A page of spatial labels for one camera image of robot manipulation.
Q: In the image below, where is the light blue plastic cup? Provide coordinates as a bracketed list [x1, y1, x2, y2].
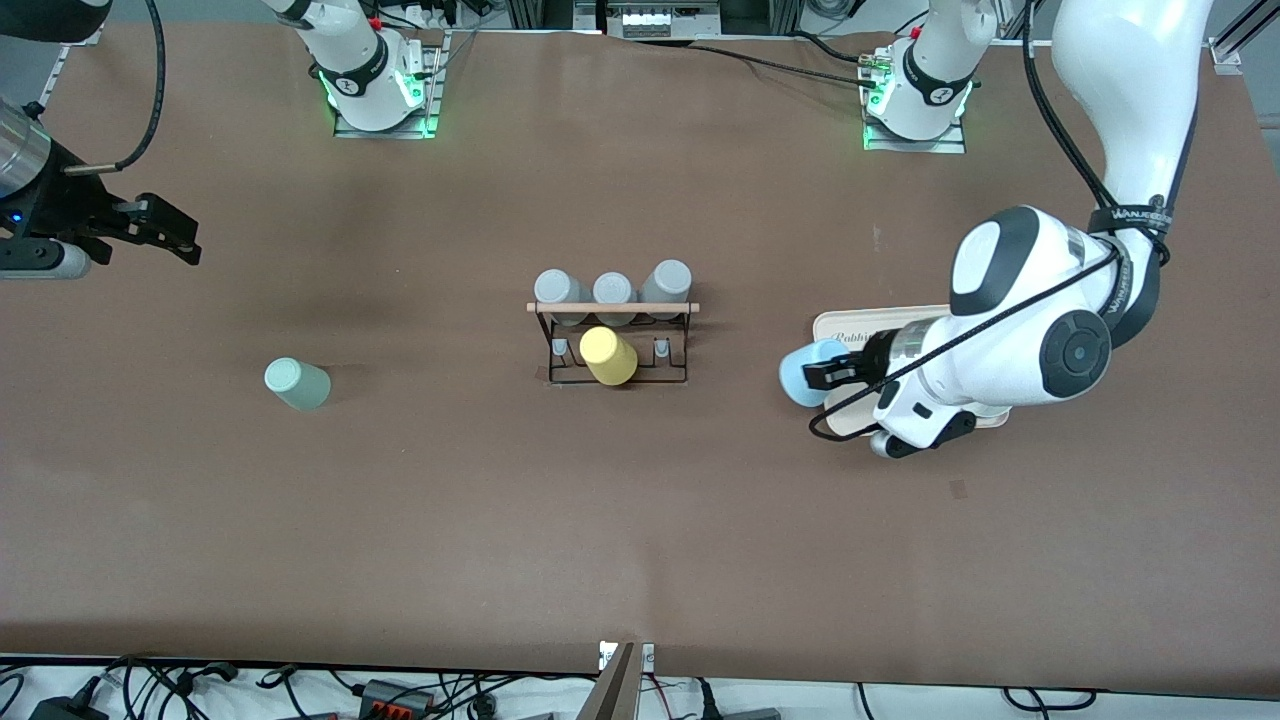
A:
[778, 338, 851, 408]

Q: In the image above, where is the cream rectangular tray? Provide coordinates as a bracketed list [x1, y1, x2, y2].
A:
[812, 305, 1011, 438]

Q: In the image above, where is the pale green plastic cup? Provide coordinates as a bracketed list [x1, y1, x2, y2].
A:
[264, 357, 332, 411]

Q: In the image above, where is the grey plastic cup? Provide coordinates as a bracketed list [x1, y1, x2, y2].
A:
[592, 271, 636, 327]
[638, 259, 694, 321]
[534, 268, 593, 327]

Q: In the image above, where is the yellow plastic cup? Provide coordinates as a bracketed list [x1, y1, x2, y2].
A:
[580, 326, 639, 387]

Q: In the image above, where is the white tag plate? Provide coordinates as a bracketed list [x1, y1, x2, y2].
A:
[598, 641, 656, 673]

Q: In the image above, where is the aluminium profile bar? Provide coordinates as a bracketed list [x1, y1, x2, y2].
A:
[578, 643, 641, 720]

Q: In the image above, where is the grey power strip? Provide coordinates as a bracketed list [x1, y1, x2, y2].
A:
[620, 0, 723, 41]

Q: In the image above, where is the black power adapter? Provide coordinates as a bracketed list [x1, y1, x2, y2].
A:
[28, 695, 109, 720]

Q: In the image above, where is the black box with orange connectors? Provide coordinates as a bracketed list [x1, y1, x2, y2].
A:
[360, 678, 433, 717]

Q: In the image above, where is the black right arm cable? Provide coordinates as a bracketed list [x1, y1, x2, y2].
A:
[60, 0, 167, 176]

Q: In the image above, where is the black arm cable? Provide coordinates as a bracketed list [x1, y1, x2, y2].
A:
[60, 0, 167, 176]
[808, 0, 1171, 442]

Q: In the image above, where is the black wire cup rack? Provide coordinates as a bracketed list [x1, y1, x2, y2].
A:
[527, 298, 701, 386]

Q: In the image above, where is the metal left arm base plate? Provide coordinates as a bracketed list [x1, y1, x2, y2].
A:
[862, 50, 969, 154]

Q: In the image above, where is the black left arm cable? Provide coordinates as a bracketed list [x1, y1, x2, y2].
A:
[808, 0, 1171, 442]

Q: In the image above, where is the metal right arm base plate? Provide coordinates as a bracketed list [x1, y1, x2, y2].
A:
[333, 30, 446, 139]

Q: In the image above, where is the black cable on table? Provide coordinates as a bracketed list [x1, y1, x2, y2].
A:
[690, 40, 871, 87]

